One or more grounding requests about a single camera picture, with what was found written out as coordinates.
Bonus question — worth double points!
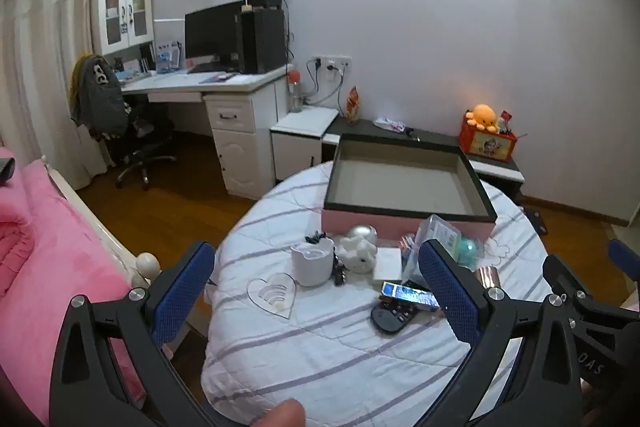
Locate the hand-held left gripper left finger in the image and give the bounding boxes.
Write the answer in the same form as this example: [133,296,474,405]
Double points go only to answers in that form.
[49,241,216,427]

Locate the rose gold roll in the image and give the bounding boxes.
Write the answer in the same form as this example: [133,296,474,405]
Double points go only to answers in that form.
[475,264,501,290]

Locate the orange octopus plush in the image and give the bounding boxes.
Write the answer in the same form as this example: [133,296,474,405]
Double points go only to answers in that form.
[464,104,501,131]

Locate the white eared holder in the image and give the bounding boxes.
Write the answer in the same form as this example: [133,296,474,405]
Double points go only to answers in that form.
[291,238,335,288]

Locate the teal ball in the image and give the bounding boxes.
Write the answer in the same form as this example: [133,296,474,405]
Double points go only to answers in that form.
[457,237,483,265]

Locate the pink box with black rim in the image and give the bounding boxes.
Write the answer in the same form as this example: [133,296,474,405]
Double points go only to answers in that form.
[321,133,498,250]

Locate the black power cables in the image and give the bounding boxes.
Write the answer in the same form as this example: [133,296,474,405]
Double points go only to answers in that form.
[300,57,351,108]

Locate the pink blanket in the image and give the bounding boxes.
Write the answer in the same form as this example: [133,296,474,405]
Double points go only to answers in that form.
[0,147,151,408]

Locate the white hutch cabinet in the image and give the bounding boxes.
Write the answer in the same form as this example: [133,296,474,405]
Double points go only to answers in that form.
[90,0,155,56]

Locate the black floor bracket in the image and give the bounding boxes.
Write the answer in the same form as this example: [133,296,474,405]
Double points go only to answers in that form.
[522,206,551,235]

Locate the white wall power outlet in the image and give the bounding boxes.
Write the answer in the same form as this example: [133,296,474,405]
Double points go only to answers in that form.
[312,54,353,82]

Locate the bottle with orange cap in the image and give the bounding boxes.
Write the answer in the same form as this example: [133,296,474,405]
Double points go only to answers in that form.
[287,71,303,112]

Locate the white charger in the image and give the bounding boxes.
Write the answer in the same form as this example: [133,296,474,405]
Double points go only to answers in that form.
[372,247,403,284]

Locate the white side cabinet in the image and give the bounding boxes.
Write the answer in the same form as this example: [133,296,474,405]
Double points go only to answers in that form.
[270,106,341,182]

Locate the red printed box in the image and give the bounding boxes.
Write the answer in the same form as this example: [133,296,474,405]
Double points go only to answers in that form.
[459,117,518,164]

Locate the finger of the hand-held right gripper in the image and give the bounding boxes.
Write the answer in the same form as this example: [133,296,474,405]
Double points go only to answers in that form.
[542,253,626,333]
[606,238,640,283]

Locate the black remote control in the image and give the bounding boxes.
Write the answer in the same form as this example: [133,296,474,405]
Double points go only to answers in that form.
[370,297,441,334]

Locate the orange snack bag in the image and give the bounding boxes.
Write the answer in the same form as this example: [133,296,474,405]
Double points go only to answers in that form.
[345,86,362,125]

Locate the black monitor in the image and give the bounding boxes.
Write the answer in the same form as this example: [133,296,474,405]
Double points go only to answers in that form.
[184,0,246,68]

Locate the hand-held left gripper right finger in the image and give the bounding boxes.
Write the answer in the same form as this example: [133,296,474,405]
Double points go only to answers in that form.
[419,239,588,427]

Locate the white desk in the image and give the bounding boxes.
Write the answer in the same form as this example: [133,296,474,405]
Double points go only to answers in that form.
[117,67,293,200]

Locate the grey jacket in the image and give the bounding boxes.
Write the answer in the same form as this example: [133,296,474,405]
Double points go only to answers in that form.
[70,54,130,140]

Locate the white sphere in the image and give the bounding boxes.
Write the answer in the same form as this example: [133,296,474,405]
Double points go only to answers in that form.
[346,224,378,244]

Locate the person's left hand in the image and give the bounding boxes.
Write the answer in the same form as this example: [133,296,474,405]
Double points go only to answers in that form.
[247,398,307,427]

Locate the black office chair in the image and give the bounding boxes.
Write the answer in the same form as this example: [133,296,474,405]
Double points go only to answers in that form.
[75,54,178,190]

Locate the white curtain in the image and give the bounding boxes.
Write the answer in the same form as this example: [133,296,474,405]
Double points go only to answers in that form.
[0,0,131,188]

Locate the white bed frame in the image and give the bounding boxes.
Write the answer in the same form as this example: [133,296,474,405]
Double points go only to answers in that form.
[42,157,161,293]

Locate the white lumpy figurine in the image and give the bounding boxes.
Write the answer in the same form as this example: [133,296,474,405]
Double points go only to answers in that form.
[334,237,378,274]

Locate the clear plastic box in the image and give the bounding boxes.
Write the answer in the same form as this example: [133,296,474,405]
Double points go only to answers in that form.
[400,214,463,283]

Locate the blue desk box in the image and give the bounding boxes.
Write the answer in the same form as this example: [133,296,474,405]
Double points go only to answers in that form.
[155,41,181,74]

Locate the black computer tower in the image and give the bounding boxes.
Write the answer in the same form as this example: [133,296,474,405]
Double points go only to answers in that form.
[240,7,287,75]

